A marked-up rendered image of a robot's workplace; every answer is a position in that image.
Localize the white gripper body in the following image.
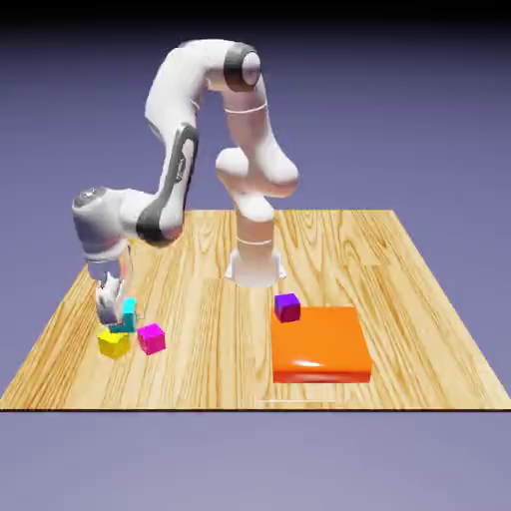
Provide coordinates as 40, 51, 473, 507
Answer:
94, 270, 126, 326

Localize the small cyan cube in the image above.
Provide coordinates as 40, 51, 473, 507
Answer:
107, 296, 139, 334

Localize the small yellow cube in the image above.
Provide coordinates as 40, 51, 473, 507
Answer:
97, 328, 132, 359

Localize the small magenta cube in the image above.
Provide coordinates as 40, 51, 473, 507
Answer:
136, 322, 168, 356

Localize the small purple cube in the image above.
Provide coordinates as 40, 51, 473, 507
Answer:
273, 292, 301, 324

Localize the large orange box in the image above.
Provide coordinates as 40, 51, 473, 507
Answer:
270, 305, 373, 384

